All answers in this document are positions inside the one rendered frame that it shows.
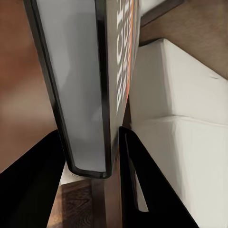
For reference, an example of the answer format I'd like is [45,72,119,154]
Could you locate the hardback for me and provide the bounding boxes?
[23,0,142,179]

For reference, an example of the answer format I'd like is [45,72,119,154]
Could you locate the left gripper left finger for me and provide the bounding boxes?
[0,129,66,228]

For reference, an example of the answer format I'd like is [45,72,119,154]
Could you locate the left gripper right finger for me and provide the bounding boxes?
[119,126,199,228]

